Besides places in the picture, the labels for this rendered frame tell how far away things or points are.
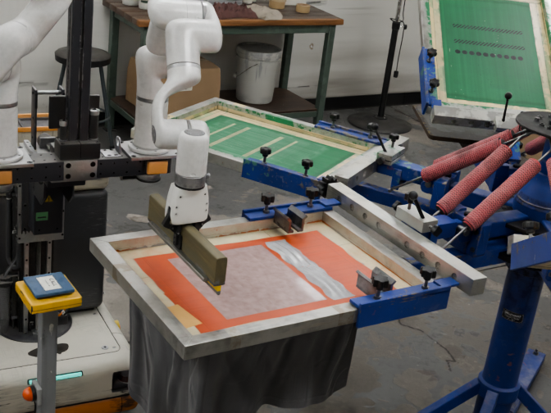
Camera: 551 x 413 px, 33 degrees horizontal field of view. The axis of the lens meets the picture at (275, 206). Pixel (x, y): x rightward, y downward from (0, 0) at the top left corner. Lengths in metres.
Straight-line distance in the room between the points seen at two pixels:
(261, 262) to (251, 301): 0.23
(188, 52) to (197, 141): 0.25
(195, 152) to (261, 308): 0.44
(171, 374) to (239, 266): 0.35
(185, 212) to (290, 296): 0.37
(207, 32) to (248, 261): 0.65
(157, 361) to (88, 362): 0.85
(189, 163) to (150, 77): 0.55
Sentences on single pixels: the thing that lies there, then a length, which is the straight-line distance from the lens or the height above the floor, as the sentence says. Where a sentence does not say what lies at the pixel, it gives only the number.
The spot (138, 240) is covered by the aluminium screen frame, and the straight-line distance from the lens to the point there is 2.58.
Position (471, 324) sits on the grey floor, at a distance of 4.50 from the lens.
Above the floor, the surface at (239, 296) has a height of 0.96.
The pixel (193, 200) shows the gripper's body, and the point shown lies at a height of 1.22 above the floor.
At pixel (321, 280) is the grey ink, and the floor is 0.96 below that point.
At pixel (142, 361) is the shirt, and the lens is 2.64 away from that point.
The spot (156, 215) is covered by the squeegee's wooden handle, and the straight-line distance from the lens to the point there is 2.44.
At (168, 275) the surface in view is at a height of 0.96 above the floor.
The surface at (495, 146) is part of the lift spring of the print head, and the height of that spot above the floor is 1.21.
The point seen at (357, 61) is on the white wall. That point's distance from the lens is 7.40.
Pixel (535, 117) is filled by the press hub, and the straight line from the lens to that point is 3.06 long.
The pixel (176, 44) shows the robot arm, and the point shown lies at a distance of 2.33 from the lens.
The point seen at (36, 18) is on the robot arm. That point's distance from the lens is 2.50.
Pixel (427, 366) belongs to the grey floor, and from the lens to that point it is 4.09.
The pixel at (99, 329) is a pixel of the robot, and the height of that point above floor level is 0.28.
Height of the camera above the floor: 2.11
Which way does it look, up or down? 23 degrees down
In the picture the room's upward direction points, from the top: 7 degrees clockwise
